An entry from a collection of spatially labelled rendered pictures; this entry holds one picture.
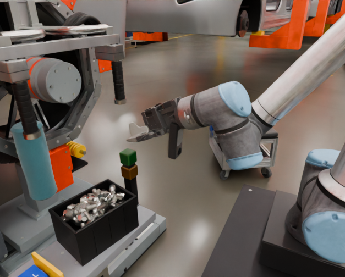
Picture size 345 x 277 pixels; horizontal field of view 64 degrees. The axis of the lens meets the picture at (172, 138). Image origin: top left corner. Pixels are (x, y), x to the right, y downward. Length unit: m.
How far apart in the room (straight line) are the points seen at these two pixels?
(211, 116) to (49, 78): 0.49
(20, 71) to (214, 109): 0.47
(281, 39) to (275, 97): 3.48
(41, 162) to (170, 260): 0.75
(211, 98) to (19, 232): 1.00
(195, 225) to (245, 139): 0.94
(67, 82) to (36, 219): 0.68
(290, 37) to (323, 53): 3.46
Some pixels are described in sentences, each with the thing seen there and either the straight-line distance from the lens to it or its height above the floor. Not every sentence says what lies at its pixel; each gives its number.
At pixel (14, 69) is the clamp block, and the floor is 0.93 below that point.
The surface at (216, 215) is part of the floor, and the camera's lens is 1.63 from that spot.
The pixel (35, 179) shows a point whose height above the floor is 0.56.
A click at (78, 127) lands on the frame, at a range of 1.19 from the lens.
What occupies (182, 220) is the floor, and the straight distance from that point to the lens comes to 1.58.
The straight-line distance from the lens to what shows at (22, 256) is 1.37.
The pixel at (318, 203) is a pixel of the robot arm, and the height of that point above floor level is 0.64.
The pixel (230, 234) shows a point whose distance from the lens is 1.10.
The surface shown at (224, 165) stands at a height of 0.13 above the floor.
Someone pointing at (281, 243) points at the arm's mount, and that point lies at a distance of 0.97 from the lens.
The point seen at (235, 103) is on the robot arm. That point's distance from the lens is 0.64.
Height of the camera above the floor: 1.06
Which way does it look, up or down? 25 degrees down
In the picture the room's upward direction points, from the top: 1 degrees counter-clockwise
